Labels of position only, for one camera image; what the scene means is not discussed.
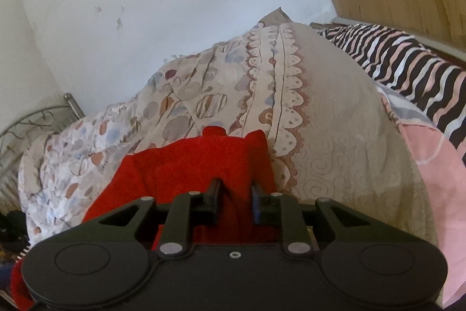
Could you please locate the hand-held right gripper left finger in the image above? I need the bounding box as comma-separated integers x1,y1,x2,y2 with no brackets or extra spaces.
84,178,223,257

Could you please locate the oval-patterned beige quilt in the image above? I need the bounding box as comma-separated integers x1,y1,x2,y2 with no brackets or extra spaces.
17,21,439,301

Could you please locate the pink bed sheet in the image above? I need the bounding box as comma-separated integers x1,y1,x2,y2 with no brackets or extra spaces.
373,83,466,308

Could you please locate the brown pillow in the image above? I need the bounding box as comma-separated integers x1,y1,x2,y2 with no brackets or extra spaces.
258,6,295,27

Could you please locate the red fleece garment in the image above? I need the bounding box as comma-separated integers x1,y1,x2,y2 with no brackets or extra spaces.
11,126,283,311

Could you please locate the metal bed headboard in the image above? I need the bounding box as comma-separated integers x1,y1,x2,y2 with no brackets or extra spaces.
0,92,86,211

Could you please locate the dark clutter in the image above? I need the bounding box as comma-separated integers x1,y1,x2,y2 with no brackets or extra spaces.
0,211,31,297

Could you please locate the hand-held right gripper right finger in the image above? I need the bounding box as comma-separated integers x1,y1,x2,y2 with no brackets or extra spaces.
251,183,379,258

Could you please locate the black white pink striped blanket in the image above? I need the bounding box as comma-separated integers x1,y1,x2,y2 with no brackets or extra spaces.
316,23,466,160

